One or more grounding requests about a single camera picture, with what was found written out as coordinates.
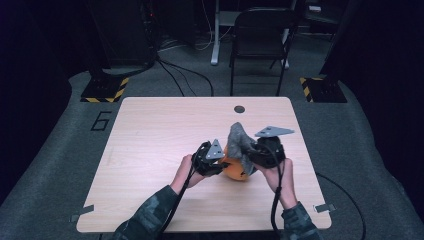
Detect black folding chair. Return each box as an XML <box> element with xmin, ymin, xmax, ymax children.
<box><xmin>229</xmin><ymin>7</ymin><xmax>299</xmax><ymax>98</ymax></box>

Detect white desk leg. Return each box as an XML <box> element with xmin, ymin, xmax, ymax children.
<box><xmin>210</xmin><ymin>0</ymin><xmax>222</xmax><ymax>66</ymax></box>

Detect grey tape strip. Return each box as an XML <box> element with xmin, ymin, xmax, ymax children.
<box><xmin>69</xmin><ymin>204</ymin><xmax>95</xmax><ymax>223</ymax></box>
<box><xmin>313</xmin><ymin>203</ymin><xmax>337</xmax><ymax>214</ymax></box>

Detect person's left hand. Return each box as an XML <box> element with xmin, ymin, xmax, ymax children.
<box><xmin>169</xmin><ymin>153</ymin><xmax>206</xmax><ymax>195</ymax></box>

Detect black looping floor cable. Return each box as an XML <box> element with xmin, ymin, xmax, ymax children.
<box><xmin>316</xmin><ymin>172</ymin><xmax>367</xmax><ymax>240</ymax></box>

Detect white floor cables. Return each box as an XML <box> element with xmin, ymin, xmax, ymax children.
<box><xmin>159</xmin><ymin>0</ymin><xmax>234</xmax><ymax>53</ymax></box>

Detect hazard striped stand base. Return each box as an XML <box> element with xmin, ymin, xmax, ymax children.
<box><xmin>80</xmin><ymin>77</ymin><xmax>130</xmax><ymax>104</ymax></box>
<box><xmin>299</xmin><ymin>76</ymin><xmax>348</xmax><ymax>104</ymax></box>

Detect long black floor cable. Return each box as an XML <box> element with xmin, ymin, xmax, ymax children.
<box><xmin>156</xmin><ymin>58</ymin><xmax>215</xmax><ymax>98</ymax></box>

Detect black cabinet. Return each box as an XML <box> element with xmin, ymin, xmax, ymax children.
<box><xmin>87</xmin><ymin>0</ymin><xmax>158</xmax><ymax>69</ymax></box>

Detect short black floor cable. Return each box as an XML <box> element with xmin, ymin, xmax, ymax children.
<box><xmin>157</xmin><ymin>60</ymin><xmax>187</xmax><ymax>98</ymax></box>

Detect left hand-held gripper cable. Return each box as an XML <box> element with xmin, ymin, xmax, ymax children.
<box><xmin>159</xmin><ymin>141</ymin><xmax>213</xmax><ymax>240</ymax></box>

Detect grey terry cloth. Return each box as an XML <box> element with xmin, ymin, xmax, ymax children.
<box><xmin>227</xmin><ymin>121</ymin><xmax>260</xmax><ymax>176</ymax></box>

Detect orange plush toy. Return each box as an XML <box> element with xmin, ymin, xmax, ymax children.
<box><xmin>219</xmin><ymin>146</ymin><xmax>256</xmax><ymax>182</ymax></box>

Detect person's right hand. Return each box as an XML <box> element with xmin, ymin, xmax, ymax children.
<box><xmin>256</xmin><ymin>158</ymin><xmax>298</xmax><ymax>210</ymax></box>

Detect hand-held gripper cable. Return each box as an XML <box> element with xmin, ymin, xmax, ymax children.
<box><xmin>159</xmin><ymin>141</ymin><xmax>213</xmax><ymax>240</ymax></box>
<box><xmin>256</xmin><ymin>143</ymin><xmax>286</xmax><ymax>236</ymax></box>

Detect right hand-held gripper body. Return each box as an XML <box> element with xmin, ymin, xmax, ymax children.
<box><xmin>248</xmin><ymin>125</ymin><xmax>296</xmax><ymax>169</ymax></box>

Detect right hand-held gripper cable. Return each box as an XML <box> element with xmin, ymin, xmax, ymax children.
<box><xmin>256</xmin><ymin>143</ymin><xmax>286</xmax><ymax>236</ymax></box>

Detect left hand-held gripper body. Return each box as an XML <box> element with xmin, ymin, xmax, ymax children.
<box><xmin>191</xmin><ymin>138</ymin><xmax>230</xmax><ymax>177</ymax></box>

